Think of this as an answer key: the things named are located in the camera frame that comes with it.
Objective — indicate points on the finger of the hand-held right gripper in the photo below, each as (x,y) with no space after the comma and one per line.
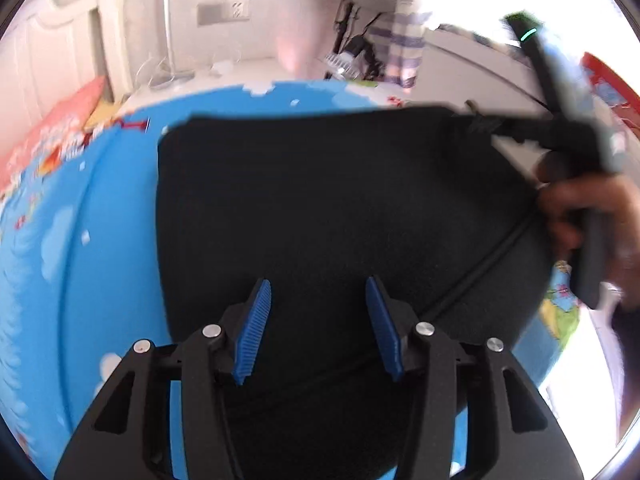
(520,130)

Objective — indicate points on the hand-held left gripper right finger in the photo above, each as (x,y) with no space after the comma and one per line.
(382,330)

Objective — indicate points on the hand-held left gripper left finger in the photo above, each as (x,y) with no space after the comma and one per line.
(252,330)

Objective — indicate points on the black pants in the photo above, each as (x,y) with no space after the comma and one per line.
(325,200)

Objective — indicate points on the person's right hand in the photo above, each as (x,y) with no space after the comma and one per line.
(620,220)

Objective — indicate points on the red printed cloth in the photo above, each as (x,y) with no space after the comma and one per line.
(610,85)

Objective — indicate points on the striped cloth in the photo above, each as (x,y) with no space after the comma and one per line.
(400,40)

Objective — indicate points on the cartoon printed bedsheet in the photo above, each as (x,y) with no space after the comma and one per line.
(110,210)

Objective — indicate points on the small white fan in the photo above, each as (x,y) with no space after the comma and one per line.
(340,64)

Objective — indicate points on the white wooden headboard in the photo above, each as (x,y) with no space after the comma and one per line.
(65,35)

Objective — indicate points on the grey wall socket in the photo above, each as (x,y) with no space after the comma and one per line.
(222,10)

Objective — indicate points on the white wall conduit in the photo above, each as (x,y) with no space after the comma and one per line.
(168,10)

